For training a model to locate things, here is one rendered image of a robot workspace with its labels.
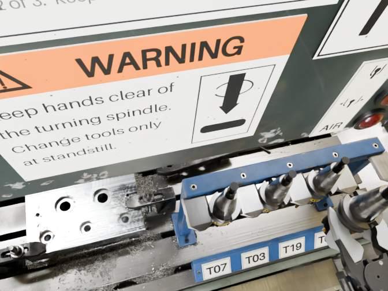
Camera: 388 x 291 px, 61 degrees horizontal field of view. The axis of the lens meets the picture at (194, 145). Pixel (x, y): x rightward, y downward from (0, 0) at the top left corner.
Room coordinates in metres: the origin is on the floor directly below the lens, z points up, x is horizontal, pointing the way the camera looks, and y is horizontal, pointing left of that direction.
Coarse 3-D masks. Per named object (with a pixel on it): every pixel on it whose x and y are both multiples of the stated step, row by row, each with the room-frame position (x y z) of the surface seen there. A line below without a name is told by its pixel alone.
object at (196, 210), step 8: (184, 200) 0.23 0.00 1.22; (192, 200) 0.23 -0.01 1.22; (200, 200) 0.23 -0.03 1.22; (184, 208) 0.21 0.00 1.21; (192, 208) 0.22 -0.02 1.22; (200, 208) 0.22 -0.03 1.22; (208, 208) 0.22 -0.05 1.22; (192, 216) 0.20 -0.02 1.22; (200, 216) 0.20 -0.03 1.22; (208, 216) 0.21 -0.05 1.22; (192, 224) 0.18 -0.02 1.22; (200, 224) 0.19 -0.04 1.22; (208, 224) 0.19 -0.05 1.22
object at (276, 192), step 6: (276, 180) 0.28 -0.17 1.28; (270, 186) 0.27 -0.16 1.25; (276, 186) 0.26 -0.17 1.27; (282, 186) 0.26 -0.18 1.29; (288, 186) 0.26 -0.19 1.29; (264, 192) 0.27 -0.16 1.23; (270, 192) 0.26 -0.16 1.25; (276, 192) 0.26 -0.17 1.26; (282, 192) 0.26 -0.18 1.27; (270, 198) 0.26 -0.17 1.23; (276, 198) 0.25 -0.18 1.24; (282, 198) 0.26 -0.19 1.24
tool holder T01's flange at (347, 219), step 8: (360, 192) 0.24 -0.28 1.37; (344, 200) 0.22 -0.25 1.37; (336, 208) 0.21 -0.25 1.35; (344, 208) 0.20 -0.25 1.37; (344, 216) 0.19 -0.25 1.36; (352, 216) 0.19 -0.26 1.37; (344, 224) 0.18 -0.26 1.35; (352, 224) 0.18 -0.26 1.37; (360, 224) 0.18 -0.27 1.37; (368, 224) 0.19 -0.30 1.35; (376, 224) 0.19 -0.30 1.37; (360, 232) 0.18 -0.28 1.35
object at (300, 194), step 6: (300, 174) 0.33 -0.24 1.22; (294, 180) 0.31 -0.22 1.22; (300, 180) 0.32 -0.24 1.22; (294, 186) 0.30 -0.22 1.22; (300, 186) 0.30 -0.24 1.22; (306, 186) 0.30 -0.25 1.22; (294, 192) 0.29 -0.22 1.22; (300, 192) 0.29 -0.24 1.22; (306, 192) 0.29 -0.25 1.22; (294, 198) 0.27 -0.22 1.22; (300, 198) 0.27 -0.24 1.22; (306, 198) 0.28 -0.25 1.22; (300, 204) 0.26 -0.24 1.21
